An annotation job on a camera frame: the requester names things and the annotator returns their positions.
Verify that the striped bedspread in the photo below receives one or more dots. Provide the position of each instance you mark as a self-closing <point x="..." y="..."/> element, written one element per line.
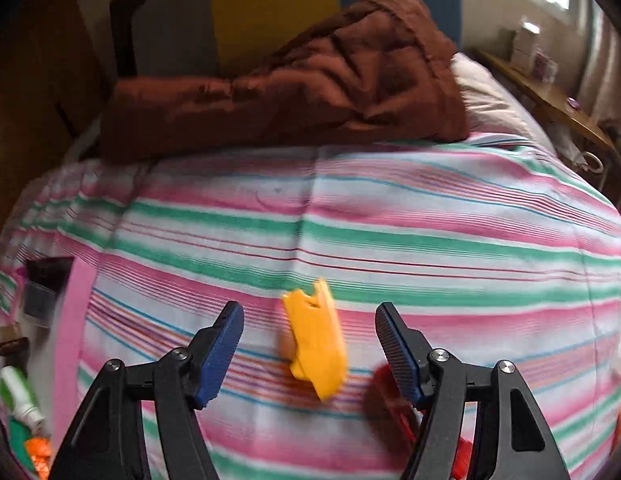
<point x="390" y="230"/>

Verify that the white box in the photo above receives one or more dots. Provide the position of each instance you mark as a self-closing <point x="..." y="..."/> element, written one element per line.
<point x="524" y="45"/>

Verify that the small purple item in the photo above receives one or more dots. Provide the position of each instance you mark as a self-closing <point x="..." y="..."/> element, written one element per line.
<point x="573" y="104"/>

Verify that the red plastic toy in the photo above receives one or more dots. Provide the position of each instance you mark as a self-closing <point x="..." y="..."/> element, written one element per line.
<point x="390" y="400"/>

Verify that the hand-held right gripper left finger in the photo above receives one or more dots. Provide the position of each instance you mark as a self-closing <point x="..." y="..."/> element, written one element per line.
<point x="220" y="355"/>

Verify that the dark wooden post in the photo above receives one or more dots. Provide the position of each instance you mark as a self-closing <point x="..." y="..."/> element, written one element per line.
<point x="125" y="25"/>

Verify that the brown quilted comforter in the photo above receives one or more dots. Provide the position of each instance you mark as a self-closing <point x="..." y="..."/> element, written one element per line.
<point x="315" y="75"/>

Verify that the beige curtain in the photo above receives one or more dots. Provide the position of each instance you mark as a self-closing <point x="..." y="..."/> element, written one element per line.
<point x="610" y="75"/>

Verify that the dark grey rectangular device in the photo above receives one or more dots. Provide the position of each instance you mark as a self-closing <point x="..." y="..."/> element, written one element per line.
<point x="45" y="275"/>

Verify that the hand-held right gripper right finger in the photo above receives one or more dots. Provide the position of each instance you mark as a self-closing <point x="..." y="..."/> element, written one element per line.
<point x="400" y="355"/>

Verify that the wooden shelf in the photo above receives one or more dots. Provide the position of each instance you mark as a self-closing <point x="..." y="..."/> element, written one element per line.
<point x="555" y="100"/>

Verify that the brown wooden cabinet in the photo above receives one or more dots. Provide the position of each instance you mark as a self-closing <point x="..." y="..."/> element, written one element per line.
<point x="35" y="110"/>

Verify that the pale pink pillow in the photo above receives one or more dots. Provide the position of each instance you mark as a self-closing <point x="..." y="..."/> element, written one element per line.
<point x="490" y="105"/>

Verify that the yellow plastic toy piece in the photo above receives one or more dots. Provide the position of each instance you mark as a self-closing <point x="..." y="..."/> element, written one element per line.
<point x="315" y="345"/>

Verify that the small brown item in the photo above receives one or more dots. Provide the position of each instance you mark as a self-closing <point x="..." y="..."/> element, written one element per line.
<point x="10" y="347"/>

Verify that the white and green bottle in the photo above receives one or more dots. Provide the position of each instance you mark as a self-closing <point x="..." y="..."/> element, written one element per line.
<point x="20" y="395"/>

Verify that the orange perforated item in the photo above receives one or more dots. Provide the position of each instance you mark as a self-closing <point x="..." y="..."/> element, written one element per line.
<point x="38" y="455"/>

